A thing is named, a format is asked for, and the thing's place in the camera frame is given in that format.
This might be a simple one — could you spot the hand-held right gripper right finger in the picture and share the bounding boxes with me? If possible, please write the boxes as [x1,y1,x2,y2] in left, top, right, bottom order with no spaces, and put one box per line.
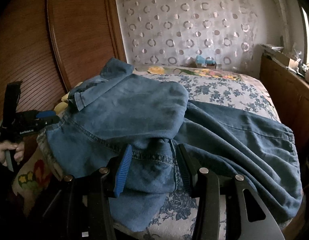
[177,144,286,240]

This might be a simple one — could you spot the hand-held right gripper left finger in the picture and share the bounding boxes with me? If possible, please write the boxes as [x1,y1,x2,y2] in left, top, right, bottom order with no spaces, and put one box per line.
[42,144,133,240]

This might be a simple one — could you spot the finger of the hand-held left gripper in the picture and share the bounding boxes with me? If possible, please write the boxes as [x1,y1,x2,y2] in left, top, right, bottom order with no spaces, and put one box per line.
[36,116,60,128]
[36,111,56,120]

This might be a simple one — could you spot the blue denim pants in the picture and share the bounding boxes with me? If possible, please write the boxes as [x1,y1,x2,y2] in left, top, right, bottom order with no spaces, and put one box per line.
[46,57,303,232]

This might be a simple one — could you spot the person's left hand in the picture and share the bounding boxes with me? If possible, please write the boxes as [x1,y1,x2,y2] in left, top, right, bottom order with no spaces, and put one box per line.
[0,140,25,166]

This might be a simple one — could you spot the yellow plush toy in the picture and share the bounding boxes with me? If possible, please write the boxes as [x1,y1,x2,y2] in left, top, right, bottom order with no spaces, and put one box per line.
[54,92,70,113]

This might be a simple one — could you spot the blue floral bed sheet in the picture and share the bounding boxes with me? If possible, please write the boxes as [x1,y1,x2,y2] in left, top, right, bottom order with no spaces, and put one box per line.
[132,72,280,240]

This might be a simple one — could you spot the wooden wardrobe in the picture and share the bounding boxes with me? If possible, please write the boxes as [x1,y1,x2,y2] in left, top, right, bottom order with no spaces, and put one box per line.
[0,0,127,220]

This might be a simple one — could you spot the small cardboard box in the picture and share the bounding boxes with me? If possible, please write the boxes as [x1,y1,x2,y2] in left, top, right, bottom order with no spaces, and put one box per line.
[195,60,221,70]

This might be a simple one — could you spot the light blue cloth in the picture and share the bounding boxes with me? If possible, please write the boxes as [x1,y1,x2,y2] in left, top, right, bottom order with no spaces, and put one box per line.
[196,54,216,65]

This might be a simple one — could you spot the wooden desk cabinet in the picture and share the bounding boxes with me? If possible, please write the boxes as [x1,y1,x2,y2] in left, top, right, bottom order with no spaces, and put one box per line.
[258,52,309,140]

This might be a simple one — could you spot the circle print curtain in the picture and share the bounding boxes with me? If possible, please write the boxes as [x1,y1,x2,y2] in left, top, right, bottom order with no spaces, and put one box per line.
[116,0,260,72]

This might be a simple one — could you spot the open cardboard box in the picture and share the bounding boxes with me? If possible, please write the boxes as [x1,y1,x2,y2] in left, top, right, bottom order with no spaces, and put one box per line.
[264,51,298,68]

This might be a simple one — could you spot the stack of papers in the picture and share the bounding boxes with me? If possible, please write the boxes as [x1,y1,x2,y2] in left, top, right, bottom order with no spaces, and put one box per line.
[257,44,285,53]

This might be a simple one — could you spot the white insulated pipe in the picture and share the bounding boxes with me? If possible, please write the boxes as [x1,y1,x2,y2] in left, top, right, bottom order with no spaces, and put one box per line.
[272,0,293,46]

